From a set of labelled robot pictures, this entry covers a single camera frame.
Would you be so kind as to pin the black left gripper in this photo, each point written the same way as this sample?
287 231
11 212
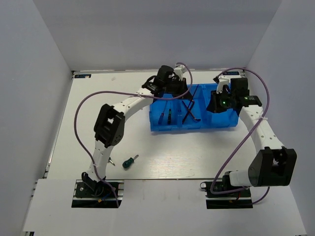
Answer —
183 87

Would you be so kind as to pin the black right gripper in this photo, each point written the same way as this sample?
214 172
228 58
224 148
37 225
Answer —
213 105

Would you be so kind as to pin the medium brown hex key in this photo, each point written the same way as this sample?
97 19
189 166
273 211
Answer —
190 113

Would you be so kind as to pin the black green precision screwdriver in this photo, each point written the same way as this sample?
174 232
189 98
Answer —
169 117

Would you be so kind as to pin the large brown hex key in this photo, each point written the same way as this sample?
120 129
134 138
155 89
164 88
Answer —
185 117

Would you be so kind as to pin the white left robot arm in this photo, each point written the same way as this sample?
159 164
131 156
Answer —
110 123

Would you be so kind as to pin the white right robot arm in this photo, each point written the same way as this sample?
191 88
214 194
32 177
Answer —
273 164

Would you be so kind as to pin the blue plastic compartment bin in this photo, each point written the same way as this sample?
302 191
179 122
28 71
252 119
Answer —
208 120

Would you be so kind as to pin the right corner label sticker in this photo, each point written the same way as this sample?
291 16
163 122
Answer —
232 73

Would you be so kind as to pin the corner label sticker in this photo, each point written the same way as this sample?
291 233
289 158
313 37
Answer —
232 73
82 76

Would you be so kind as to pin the green stubby screwdriver right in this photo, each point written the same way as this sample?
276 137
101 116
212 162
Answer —
127 164

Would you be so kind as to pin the left corner label sticker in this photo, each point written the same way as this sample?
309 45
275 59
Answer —
82 76

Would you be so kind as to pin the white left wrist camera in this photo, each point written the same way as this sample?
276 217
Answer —
179 70

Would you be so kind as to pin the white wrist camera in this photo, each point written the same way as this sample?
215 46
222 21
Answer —
222 84
179 70

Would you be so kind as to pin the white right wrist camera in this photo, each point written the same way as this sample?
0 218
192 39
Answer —
222 84

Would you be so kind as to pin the blue handled precision screwdriver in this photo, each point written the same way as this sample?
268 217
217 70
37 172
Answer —
161 117

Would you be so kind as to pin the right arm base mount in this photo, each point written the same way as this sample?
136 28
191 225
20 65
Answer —
237 200

